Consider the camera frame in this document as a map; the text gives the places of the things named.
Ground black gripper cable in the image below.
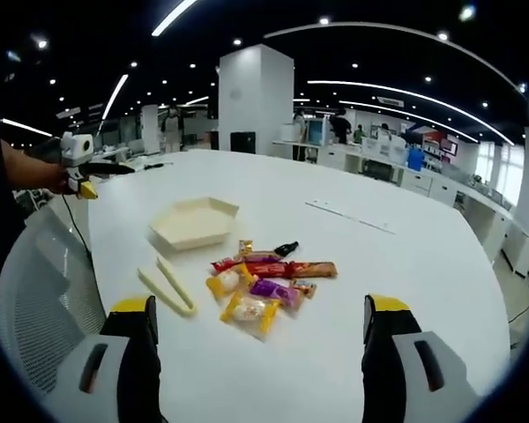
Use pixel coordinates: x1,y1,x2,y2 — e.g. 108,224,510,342
61,193,96,270

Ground white office desk row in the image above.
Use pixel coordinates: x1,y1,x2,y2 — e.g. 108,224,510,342
272,131,529,277

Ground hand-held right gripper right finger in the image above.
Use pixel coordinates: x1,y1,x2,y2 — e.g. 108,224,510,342
361,293,481,423

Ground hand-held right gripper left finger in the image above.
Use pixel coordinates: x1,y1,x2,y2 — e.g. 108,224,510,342
55,294,167,423

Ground person's left hand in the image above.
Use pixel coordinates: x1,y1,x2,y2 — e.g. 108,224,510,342
38,159,74,196

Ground black box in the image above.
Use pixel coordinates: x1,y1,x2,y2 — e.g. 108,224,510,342
229,130,257,154

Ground small yellow snack packet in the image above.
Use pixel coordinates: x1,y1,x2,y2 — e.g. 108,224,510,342
205,267,249,303

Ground purple snack packet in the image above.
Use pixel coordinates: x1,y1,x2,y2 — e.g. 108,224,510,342
249,278,302,310

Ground small square snack packet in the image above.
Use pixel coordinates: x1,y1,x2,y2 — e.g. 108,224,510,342
290,278,317,300

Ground long ceiling light strip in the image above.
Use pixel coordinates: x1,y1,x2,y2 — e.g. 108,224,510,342
97,73,130,133
307,79,516,146

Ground cream food tongs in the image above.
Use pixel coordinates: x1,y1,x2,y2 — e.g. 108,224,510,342
137,255,198,317

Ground cream hexagonal container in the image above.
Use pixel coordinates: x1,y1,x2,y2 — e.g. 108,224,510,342
149,196,241,254

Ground long red snack packet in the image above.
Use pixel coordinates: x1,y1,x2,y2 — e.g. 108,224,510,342
210,251,292,278

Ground blue container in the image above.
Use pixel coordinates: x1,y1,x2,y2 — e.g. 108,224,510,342
406,146,426,171

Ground white square pillar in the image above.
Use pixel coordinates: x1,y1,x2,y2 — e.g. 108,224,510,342
217,43,295,156

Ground long orange-brown snack packet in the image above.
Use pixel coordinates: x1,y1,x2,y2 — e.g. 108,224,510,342
287,260,339,280

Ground white mesh office chair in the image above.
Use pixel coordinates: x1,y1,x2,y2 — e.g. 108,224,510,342
0,206,109,400

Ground large yellow snack packet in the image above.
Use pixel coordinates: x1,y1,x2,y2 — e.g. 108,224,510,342
220,291,282,339

